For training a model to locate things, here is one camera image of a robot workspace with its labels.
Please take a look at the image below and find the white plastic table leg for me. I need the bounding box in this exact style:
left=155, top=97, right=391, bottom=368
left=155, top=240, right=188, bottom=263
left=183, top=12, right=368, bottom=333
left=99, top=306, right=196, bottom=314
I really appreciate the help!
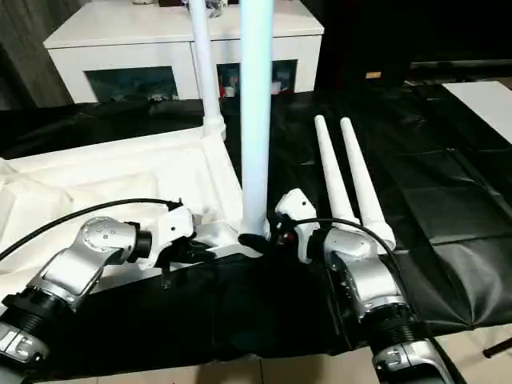
left=338, top=116, right=398, bottom=250
left=238, top=0, right=278, bottom=242
left=186, top=0, right=229, bottom=142
left=314, top=114, right=364, bottom=226

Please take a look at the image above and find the black tangled bundle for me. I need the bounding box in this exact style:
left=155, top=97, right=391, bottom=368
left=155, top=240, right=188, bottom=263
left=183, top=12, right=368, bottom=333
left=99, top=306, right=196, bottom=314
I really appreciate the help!
left=203, top=0, right=228, bottom=20

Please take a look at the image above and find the white plastic table top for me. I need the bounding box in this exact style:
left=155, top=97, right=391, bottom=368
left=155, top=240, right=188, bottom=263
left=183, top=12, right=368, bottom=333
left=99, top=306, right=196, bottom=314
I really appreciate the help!
left=0, top=118, right=280, bottom=296

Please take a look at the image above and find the grey curtain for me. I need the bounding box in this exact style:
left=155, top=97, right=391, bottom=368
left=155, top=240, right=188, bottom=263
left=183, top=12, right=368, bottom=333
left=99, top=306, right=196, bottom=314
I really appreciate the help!
left=0, top=0, right=82, bottom=112

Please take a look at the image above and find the white low cabinet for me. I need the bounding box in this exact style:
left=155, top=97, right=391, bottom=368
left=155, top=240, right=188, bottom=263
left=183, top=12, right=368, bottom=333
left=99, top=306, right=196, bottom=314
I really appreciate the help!
left=42, top=0, right=326, bottom=106

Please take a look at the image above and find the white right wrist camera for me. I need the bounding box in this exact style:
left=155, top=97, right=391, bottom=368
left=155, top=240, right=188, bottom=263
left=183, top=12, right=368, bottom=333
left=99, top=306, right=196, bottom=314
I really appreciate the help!
left=274, top=187, right=322, bottom=266

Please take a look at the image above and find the black mat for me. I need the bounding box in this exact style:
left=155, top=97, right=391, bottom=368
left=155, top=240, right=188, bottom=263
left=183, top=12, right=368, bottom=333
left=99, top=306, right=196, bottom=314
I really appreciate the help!
left=0, top=82, right=512, bottom=379

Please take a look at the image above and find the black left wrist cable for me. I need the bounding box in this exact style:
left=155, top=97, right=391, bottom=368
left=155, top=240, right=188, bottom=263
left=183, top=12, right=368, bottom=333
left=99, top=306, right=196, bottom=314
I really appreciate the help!
left=0, top=198, right=184, bottom=262

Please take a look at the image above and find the white long board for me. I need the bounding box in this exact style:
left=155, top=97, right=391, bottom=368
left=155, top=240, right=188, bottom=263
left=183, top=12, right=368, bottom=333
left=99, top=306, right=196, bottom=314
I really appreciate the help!
left=441, top=80, right=512, bottom=146

